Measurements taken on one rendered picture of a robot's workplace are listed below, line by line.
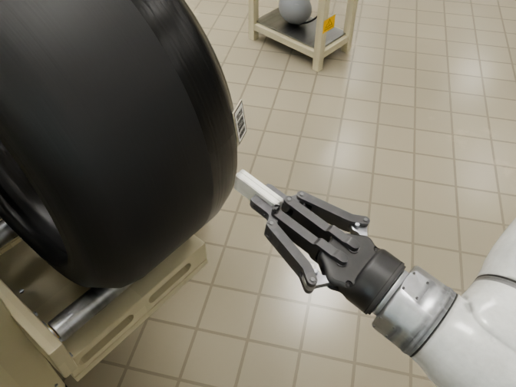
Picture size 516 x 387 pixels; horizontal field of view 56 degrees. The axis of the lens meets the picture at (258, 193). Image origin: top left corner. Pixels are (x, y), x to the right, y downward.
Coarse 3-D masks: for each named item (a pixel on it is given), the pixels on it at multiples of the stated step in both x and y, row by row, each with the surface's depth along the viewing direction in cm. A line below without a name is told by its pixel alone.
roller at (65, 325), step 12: (96, 288) 91; (108, 288) 91; (120, 288) 93; (84, 300) 89; (96, 300) 90; (108, 300) 92; (72, 312) 88; (84, 312) 88; (96, 312) 90; (48, 324) 87; (60, 324) 86; (72, 324) 87; (60, 336) 86
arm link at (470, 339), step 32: (480, 288) 54; (512, 288) 52; (448, 320) 51; (480, 320) 50; (512, 320) 50; (416, 352) 52; (448, 352) 50; (480, 352) 49; (512, 352) 48; (448, 384) 50; (480, 384) 48; (512, 384) 47
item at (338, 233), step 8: (288, 200) 61; (296, 200) 62; (296, 208) 61; (304, 208) 61; (296, 216) 62; (304, 216) 60; (312, 216) 60; (304, 224) 62; (312, 224) 60; (320, 224) 60; (328, 224) 60; (312, 232) 61; (320, 232) 60; (328, 232) 59; (336, 232) 59; (328, 240) 60; (344, 240) 58; (352, 240) 58; (352, 248) 58
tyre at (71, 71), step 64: (0, 0) 54; (64, 0) 57; (128, 0) 61; (0, 64) 53; (64, 64) 55; (128, 64) 59; (192, 64) 65; (0, 128) 57; (64, 128) 55; (128, 128) 59; (192, 128) 66; (0, 192) 99; (64, 192) 59; (128, 192) 61; (192, 192) 71; (64, 256) 85; (128, 256) 68
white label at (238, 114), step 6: (240, 102) 75; (240, 108) 75; (234, 114) 73; (240, 114) 75; (234, 120) 73; (240, 120) 75; (234, 126) 74; (240, 126) 76; (240, 132) 76; (240, 138) 76
